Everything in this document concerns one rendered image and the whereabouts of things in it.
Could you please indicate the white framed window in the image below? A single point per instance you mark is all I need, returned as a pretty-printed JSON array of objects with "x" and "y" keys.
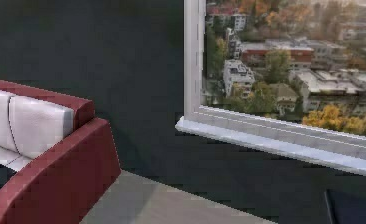
[{"x": 277, "y": 80}]

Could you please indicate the red sofa with white cushions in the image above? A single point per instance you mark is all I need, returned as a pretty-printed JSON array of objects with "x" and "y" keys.
[{"x": 64, "y": 166}]

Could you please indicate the dark blue box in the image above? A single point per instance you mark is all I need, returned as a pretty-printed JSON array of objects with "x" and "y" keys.
[{"x": 352, "y": 208}]

